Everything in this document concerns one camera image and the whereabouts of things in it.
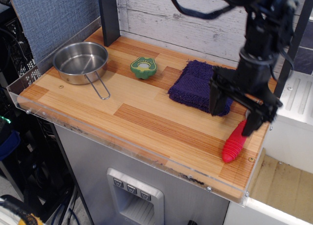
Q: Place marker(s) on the small blue cloth mat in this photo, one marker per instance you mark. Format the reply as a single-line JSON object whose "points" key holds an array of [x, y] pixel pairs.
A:
{"points": [[193, 86]]}

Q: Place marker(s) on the black crate rack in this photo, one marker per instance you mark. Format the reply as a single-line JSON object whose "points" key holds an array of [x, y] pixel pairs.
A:
{"points": [[16, 57]]}

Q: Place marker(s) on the green toy avocado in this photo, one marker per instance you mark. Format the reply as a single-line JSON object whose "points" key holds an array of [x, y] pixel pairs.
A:
{"points": [[143, 67]]}

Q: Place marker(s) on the white side counter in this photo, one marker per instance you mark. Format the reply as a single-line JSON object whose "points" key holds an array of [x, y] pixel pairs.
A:
{"points": [[282, 192]]}

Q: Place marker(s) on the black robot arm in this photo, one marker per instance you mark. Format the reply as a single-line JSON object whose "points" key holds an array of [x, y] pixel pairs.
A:
{"points": [[269, 29]]}

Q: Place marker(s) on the red handled metal fork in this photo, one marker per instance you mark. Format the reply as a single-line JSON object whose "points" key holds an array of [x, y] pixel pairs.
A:
{"points": [[234, 144]]}

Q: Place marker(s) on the yellow black tool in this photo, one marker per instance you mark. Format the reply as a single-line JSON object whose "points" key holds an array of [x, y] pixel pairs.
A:
{"points": [[12, 214]]}

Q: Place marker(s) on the silver toy fridge cabinet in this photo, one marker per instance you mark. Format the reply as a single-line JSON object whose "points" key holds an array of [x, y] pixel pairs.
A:
{"points": [[121, 190]]}

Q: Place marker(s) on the blue fabric panel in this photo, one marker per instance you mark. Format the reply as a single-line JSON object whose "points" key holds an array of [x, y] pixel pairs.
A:
{"points": [[47, 24]]}

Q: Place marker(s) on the black left post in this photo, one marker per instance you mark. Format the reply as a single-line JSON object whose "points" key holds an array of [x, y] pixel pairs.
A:
{"points": [[109, 21]]}

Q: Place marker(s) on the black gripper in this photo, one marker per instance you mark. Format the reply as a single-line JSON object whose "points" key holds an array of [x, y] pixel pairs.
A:
{"points": [[248, 85]]}

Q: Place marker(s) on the stainless steel pan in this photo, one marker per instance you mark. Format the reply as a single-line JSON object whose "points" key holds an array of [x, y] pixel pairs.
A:
{"points": [[82, 63]]}

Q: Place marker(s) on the clear acrylic table guard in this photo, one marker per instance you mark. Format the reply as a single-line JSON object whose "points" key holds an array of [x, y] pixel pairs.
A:
{"points": [[137, 117]]}

